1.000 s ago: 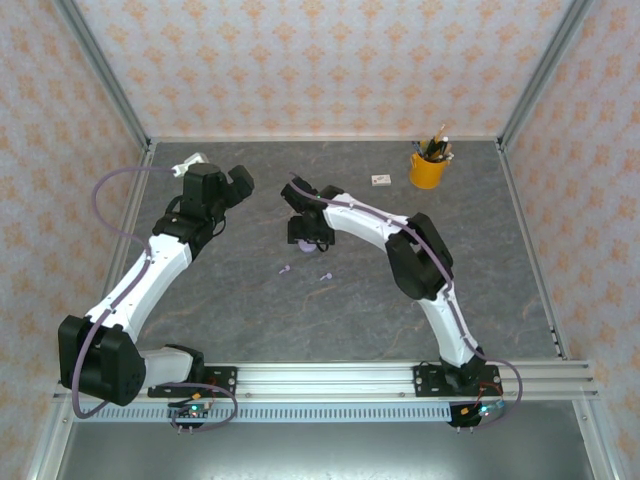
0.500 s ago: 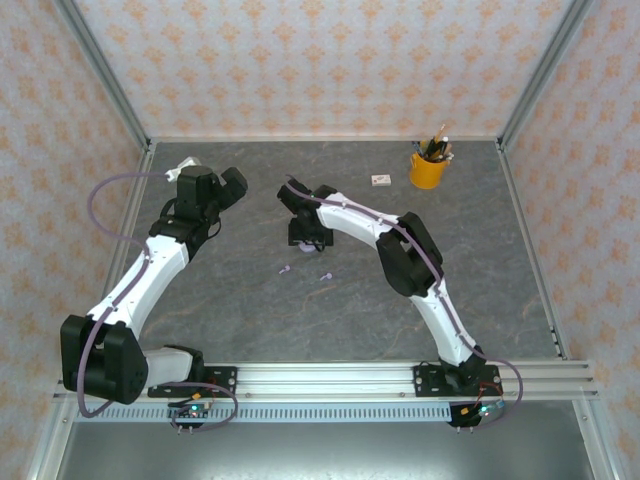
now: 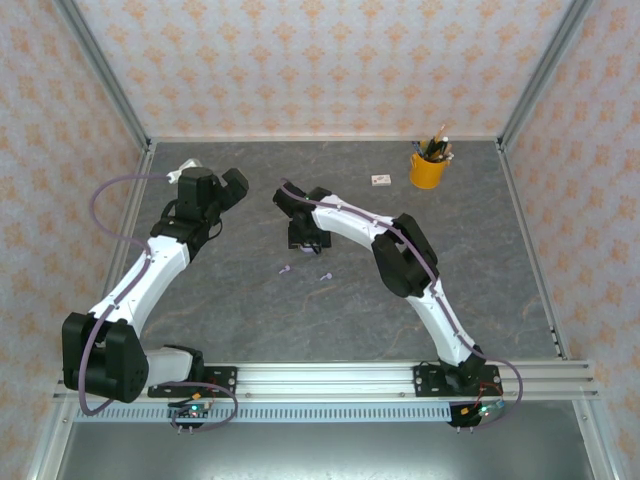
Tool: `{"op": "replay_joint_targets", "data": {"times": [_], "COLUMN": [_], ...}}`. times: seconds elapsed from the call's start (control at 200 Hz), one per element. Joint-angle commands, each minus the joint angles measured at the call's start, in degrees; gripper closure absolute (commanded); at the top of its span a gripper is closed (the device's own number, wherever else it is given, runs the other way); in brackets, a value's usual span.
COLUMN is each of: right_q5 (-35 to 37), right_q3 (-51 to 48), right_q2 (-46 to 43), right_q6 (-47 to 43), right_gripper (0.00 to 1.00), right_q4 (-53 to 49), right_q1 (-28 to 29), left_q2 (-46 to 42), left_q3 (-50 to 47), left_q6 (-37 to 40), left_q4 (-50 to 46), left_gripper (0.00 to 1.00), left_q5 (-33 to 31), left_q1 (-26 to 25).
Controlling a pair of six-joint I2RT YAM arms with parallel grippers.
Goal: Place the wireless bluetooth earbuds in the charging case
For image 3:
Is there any aluminium corner post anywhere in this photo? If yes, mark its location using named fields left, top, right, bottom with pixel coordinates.
left=52, top=0, right=153, bottom=151
left=498, top=0, right=596, bottom=151

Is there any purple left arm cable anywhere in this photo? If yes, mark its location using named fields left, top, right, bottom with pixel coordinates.
left=79, top=172, right=239, bottom=434

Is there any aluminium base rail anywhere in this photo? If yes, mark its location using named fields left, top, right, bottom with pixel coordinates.
left=52, top=360, right=600, bottom=402

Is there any small controller circuit board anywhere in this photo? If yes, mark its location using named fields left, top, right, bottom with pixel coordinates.
left=449, top=394, right=506, bottom=431
left=167, top=397, right=214, bottom=436

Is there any aluminium frame leg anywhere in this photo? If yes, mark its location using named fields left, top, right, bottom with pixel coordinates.
left=572, top=399, right=621, bottom=480
left=27, top=399, right=76, bottom=480

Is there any yellow metal pen bucket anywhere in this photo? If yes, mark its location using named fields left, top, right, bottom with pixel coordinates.
left=408, top=151, right=448, bottom=190

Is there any grey metal sheet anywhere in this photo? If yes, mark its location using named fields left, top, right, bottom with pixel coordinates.
left=52, top=422, right=599, bottom=480

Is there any white slotted cable tray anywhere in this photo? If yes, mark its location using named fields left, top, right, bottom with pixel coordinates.
left=74, top=405, right=454, bottom=424

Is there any aluminium table side rail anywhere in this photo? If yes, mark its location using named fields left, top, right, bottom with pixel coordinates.
left=69, top=141, right=157, bottom=369
left=496, top=139, right=571, bottom=362

